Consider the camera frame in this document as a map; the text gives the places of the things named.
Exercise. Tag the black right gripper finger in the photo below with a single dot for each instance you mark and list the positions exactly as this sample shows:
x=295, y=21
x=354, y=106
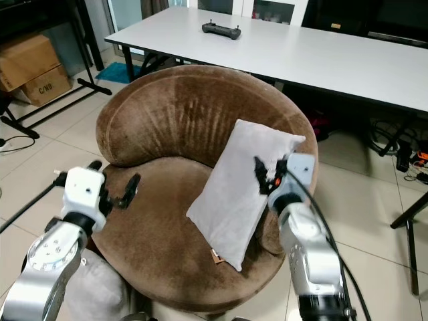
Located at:
x=281, y=167
x=261, y=176

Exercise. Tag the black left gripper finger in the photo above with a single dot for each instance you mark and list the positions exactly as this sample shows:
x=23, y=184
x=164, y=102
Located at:
x=133, y=187
x=96, y=166

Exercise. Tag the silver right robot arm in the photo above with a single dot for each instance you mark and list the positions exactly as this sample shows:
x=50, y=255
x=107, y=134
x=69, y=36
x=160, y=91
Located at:
x=314, y=257

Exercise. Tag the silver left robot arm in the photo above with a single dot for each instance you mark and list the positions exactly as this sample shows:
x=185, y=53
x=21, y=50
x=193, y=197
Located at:
x=50, y=257

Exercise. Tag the grey pillow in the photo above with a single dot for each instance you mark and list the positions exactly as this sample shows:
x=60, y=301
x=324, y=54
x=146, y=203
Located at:
x=234, y=194

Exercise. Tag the brown round velvet sofa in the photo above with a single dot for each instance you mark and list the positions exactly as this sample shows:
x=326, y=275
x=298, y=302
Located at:
x=167, y=114

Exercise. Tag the blue floor mat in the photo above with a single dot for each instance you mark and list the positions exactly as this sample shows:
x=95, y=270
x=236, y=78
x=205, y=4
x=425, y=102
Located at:
x=117, y=72

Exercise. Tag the small printed cardboard box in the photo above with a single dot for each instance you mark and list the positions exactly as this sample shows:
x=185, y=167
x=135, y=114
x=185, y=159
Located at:
x=48, y=85

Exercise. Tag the silver robot left leg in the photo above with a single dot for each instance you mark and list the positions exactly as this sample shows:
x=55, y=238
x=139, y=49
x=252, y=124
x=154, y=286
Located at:
x=97, y=294

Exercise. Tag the white long table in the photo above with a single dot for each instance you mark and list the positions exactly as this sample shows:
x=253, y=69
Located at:
x=294, y=57

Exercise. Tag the black power adapter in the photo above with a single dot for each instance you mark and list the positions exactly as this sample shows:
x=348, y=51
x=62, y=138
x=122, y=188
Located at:
x=404, y=159

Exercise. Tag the large plain cardboard box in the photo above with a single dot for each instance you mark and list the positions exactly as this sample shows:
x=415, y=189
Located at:
x=27, y=61

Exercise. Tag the black chair leg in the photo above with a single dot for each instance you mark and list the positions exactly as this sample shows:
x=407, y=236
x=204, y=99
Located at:
x=411, y=221

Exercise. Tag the black remote controller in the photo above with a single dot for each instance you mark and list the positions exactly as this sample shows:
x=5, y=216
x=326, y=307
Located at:
x=221, y=30

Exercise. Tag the dark low cabinet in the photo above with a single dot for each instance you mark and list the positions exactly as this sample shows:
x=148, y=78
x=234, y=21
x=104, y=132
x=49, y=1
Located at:
x=368, y=17

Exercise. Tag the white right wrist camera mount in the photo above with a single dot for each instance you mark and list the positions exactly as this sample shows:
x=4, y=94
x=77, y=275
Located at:
x=302, y=168

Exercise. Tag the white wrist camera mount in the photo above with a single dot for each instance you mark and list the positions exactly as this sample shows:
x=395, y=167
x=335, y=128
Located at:
x=302, y=168
x=83, y=190

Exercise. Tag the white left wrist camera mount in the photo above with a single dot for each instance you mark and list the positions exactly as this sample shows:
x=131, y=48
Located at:
x=83, y=190

